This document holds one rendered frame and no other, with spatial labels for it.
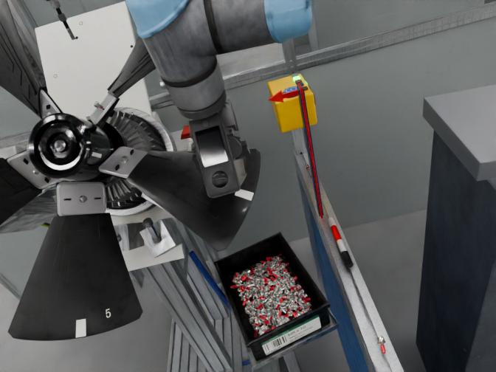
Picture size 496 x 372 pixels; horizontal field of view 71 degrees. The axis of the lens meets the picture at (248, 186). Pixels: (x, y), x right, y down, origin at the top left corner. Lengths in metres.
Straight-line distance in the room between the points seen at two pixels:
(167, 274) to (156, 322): 0.85
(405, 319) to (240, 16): 1.48
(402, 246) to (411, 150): 0.49
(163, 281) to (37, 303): 0.46
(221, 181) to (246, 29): 0.19
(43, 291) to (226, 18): 0.57
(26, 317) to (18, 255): 1.40
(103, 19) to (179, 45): 0.69
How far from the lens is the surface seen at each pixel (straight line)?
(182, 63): 0.43
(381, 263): 1.86
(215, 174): 0.48
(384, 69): 1.54
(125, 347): 1.95
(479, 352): 1.08
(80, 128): 0.69
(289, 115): 0.94
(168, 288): 1.15
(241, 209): 0.62
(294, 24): 0.41
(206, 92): 0.46
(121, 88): 0.71
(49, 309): 0.76
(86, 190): 0.76
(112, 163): 0.71
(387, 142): 1.70
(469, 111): 0.86
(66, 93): 1.07
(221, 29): 0.41
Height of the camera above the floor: 1.45
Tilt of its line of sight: 36 degrees down
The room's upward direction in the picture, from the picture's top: 17 degrees counter-clockwise
